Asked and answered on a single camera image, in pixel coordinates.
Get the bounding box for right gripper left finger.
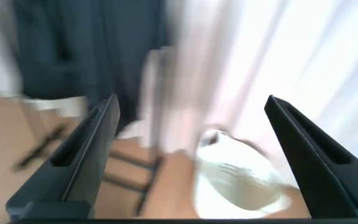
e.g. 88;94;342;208
5;93;121;220

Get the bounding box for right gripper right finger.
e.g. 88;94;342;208
264;95;358;219

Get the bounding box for black shorts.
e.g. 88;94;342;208
12;0;105;100

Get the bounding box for black clothes rack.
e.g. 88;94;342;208
12;46;180;215

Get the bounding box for white laundry basket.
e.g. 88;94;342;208
193;129;291;219

